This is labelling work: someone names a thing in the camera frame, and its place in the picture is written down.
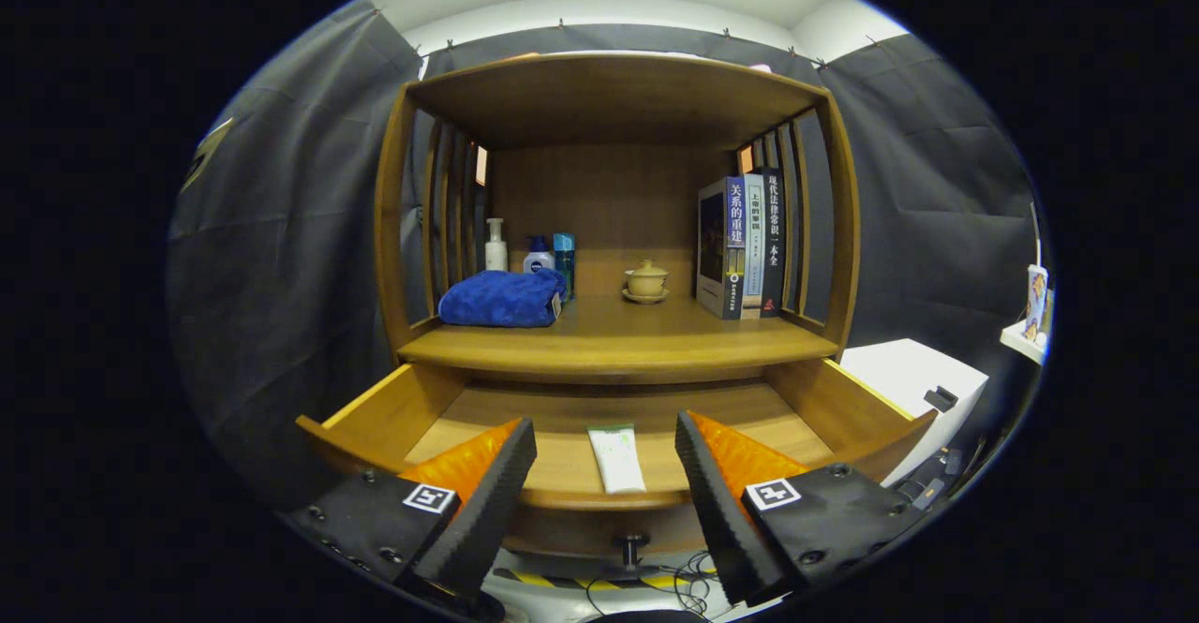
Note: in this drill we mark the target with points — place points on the purple book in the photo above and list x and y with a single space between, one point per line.
721 248

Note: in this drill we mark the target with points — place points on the white tube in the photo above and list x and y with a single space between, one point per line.
616 459

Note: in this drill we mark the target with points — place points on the white shelf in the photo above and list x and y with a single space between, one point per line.
1021 337

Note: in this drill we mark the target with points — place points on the black electronic device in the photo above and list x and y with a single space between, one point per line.
918 492

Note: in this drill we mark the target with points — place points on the patterned paper cup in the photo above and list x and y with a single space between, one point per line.
1035 300

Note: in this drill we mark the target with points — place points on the black backdrop cloth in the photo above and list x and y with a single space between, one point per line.
300 258

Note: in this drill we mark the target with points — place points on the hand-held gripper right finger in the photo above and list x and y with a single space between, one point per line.
721 511

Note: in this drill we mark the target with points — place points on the small black device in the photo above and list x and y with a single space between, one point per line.
939 398

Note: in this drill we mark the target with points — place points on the yellow black hazard tape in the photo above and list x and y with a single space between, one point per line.
525 578

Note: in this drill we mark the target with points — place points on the black book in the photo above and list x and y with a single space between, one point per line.
773 239

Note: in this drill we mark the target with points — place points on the teal bottle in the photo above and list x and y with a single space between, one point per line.
564 258

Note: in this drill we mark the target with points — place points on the white box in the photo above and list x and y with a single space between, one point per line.
899 370

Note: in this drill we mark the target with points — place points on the wooden drawer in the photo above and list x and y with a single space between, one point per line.
562 464

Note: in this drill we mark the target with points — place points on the wooden countertop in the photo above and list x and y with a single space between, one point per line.
637 328

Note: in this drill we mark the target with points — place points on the white pump bottle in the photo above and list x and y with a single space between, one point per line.
495 253

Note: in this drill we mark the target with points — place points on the blue folded towel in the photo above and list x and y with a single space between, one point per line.
496 300

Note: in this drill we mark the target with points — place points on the light grey book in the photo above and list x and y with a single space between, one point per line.
754 248

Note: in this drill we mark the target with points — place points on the beige lidded tea cup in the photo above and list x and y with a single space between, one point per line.
646 281

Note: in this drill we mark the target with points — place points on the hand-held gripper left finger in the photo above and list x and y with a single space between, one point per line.
487 501

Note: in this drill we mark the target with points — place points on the white bottle with blue cap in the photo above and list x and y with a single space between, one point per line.
538 260

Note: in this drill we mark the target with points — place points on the wooden cabinet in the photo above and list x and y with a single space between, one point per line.
609 98

